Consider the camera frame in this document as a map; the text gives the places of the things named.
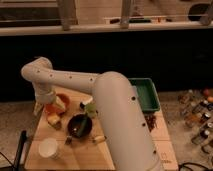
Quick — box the orange bowl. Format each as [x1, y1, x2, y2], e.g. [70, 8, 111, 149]
[44, 93, 70, 115]

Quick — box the green spatula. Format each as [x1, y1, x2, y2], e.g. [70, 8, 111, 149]
[77, 102, 97, 138]

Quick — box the yellow banana toy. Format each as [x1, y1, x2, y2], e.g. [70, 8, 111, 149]
[92, 135, 106, 144]

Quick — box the white cup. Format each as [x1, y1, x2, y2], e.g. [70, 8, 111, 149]
[38, 138, 59, 158]

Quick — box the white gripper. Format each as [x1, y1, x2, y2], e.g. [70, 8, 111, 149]
[33, 84, 66, 116]

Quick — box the small metal cup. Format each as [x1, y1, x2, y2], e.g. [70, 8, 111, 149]
[51, 118, 62, 130]

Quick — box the white handled brush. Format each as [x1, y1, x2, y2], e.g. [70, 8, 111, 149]
[79, 97, 93, 109]

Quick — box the black bar at table edge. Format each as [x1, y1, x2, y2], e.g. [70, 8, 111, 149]
[12, 130, 27, 171]

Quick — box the bunch of dark grapes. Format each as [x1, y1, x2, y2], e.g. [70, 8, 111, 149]
[145, 115, 157, 131]

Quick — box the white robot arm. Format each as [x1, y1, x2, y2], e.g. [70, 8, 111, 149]
[21, 57, 164, 171]

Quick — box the green plastic tray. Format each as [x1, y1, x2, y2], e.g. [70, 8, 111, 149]
[129, 78, 160, 113]

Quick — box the dark brown bowl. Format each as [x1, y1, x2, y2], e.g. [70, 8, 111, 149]
[67, 114, 93, 138]

